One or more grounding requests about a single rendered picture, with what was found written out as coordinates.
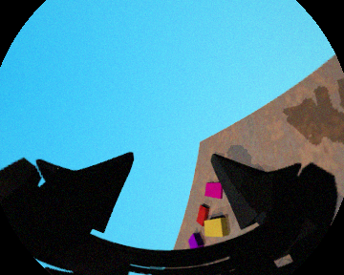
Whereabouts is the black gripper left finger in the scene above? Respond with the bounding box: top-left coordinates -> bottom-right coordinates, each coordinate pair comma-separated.
35,152 -> 134,233

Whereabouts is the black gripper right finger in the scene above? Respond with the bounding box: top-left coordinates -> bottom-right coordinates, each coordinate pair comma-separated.
210,154 -> 302,230

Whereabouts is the magenta rectangular block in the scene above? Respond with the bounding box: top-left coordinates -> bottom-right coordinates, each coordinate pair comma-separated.
205,182 -> 223,199

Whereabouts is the purple block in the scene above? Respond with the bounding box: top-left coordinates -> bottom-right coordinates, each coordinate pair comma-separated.
188,233 -> 204,249

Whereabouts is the yellow rectangular block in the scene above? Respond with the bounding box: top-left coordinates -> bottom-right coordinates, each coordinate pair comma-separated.
204,218 -> 228,237

